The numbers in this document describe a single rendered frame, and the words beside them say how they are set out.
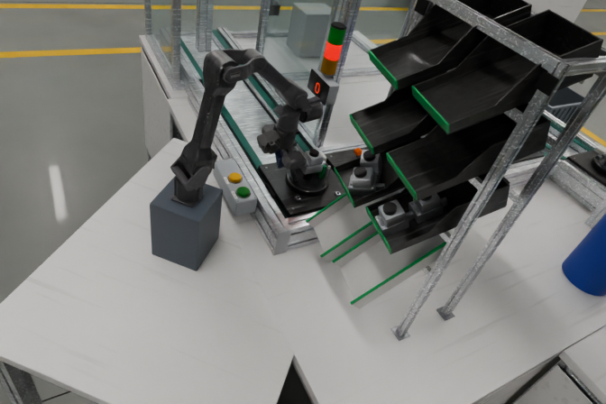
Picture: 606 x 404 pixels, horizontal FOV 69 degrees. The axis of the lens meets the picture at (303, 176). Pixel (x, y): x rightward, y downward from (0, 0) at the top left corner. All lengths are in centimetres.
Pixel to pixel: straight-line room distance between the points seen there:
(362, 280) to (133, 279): 61
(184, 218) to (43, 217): 164
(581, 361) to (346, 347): 68
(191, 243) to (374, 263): 48
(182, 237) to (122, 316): 24
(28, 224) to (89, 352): 159
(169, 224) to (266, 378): 45
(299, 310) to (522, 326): 66
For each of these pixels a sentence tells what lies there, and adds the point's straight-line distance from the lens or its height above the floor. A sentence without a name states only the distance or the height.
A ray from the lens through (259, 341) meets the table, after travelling 118.
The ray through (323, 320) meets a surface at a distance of 124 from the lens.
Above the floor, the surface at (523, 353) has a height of 86.
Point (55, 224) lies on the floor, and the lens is 267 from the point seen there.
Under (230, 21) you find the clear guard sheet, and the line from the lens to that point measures 257.
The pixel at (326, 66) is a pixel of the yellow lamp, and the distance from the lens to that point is 144.
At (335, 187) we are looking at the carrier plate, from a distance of 145.
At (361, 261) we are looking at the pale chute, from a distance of 117.
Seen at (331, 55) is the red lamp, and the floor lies 133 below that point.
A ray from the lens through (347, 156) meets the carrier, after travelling 160.
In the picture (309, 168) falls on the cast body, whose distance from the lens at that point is 137.
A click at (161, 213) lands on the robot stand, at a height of 104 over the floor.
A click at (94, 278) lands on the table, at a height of 86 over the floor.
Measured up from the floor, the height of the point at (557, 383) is 75.
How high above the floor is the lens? 188
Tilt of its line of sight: 39 degrees down
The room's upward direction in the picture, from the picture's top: 14 degrees clockwise
